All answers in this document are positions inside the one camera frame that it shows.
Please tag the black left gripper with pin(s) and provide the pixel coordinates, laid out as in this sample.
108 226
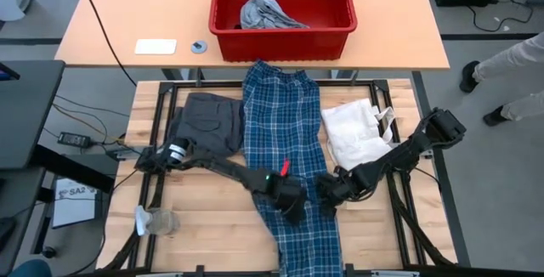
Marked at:
289 192

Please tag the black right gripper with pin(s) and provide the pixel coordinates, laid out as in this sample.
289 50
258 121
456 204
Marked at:
340 188

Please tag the white cloth bag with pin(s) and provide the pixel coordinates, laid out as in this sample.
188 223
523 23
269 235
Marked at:
353 132

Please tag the blue plaid pants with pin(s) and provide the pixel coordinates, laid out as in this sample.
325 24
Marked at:
280 120

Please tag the dark grey shorts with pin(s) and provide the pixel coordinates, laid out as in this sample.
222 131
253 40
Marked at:
208 122

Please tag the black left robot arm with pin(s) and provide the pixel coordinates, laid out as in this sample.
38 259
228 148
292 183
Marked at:
221 168

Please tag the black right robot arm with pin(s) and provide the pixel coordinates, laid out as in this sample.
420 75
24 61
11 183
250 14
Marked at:
408 154

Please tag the red plastic laundry bin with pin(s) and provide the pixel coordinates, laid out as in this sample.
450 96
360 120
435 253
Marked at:
280 47

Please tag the red tape tag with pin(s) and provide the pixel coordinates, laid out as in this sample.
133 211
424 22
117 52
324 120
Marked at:
285 167

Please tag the light grey t-shirt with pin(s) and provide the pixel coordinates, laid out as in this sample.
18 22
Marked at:
268 13

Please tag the white rectangular pad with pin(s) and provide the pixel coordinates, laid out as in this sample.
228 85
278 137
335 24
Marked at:
155 46

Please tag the person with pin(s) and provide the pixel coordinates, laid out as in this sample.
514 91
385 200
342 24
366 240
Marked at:
510 81

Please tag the white SA2 paper sign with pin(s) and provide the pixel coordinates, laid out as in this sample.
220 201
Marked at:
74 202

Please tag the light wood desk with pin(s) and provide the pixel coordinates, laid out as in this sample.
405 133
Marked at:
127 13

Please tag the black side table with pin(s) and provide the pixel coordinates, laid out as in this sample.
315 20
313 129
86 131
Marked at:
25 111

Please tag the black aluminium table frame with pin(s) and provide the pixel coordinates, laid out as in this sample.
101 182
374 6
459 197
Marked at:
204 84

